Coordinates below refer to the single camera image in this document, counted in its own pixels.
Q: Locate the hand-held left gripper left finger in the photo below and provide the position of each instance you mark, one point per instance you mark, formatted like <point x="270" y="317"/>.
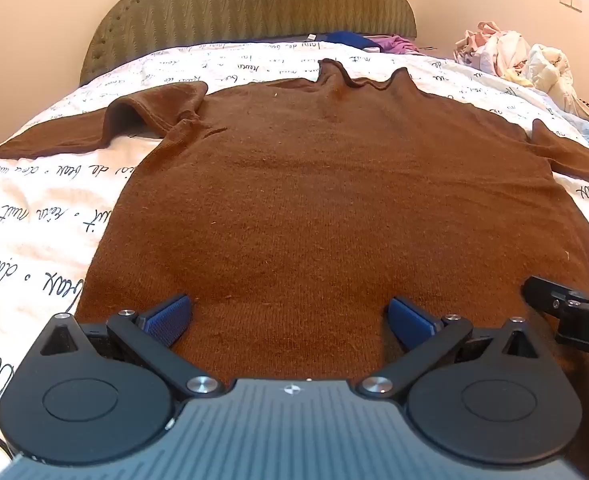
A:
<point x="167" y="320"/>

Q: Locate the white wall switch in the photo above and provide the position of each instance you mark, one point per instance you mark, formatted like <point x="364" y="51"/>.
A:
<point x="571" y="1"/>

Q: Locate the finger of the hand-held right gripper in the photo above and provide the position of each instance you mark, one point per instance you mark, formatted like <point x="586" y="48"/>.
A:
<point x="544" y="292"/>

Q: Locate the green padded headboard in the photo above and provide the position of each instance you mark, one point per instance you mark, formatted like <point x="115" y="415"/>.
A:
<point x="249" y="5"/>

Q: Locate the pile of pink clothes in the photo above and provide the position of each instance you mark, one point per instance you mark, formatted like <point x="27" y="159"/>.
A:
<point x="492" y="47"/>

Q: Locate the yellow cloth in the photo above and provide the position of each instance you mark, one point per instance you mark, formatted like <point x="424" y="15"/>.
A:
<point x="517" y="79"/>

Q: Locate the white script-printed bed cover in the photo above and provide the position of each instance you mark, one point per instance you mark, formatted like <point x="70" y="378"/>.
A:
<point x="34" y="220"/>

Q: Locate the purple cloth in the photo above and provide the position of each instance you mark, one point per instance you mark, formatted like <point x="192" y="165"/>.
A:
<point x="397" y="44"/>

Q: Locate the brown knitted sweater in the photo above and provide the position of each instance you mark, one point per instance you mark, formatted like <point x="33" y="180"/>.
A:
<point x="324" y="200"/>

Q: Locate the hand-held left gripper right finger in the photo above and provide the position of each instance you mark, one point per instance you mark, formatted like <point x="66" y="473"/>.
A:
<point x="412" y="322"/>

